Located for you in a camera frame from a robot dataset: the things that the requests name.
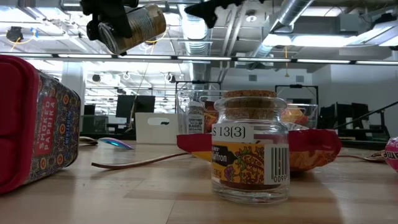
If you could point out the smooth silver air duct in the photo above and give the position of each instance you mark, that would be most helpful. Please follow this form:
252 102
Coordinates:
289 12

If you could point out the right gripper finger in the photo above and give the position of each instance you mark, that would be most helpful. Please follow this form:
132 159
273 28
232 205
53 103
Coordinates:
208 12

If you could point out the black background monitor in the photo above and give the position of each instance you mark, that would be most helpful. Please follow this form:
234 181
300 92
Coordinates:
145 104
126 105

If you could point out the black background station frame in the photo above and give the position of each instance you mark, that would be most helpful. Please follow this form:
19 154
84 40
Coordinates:
297 86

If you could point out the ribbed silver air duct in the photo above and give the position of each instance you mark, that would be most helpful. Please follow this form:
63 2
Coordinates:
196 43

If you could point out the long ceiling light strip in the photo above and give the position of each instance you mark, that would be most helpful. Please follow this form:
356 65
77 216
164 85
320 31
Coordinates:
264 59

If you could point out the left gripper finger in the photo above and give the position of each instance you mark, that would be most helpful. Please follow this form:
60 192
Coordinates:
119 21
93 31

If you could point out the white building column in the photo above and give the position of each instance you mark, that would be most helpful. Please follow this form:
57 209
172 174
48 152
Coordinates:
73 81

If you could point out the black background workstation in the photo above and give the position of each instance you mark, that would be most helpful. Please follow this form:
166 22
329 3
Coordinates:
342 115

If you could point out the clear plastic bin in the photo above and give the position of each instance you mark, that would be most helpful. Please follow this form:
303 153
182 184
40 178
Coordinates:
312 116
183 99

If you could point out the red-edged ramen packet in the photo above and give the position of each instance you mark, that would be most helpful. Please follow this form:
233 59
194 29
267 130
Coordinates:
311 146

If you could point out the cork-topped glass saffron jar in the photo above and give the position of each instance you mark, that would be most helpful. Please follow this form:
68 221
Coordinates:
248 161

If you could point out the white-capped bagel seasoning jar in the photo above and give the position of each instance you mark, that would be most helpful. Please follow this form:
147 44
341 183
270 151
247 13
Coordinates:
195 124

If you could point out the small red packet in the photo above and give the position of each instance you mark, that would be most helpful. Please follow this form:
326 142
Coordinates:
46 124

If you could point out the copper spoon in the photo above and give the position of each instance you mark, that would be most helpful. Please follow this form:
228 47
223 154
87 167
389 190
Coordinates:
140 162
374 156

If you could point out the black slanted rod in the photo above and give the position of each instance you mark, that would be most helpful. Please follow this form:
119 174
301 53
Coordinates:
367 116

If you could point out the dark green cabinet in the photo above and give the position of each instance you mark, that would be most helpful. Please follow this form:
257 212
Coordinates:
93 124

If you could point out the shiny disc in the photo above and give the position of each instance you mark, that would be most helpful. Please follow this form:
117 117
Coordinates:
116 143

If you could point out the small orange snack packet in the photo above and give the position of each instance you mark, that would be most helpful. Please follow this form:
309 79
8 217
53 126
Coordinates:
210 121

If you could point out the green-edged ramen packet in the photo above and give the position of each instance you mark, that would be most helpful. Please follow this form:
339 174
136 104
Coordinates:
392 155

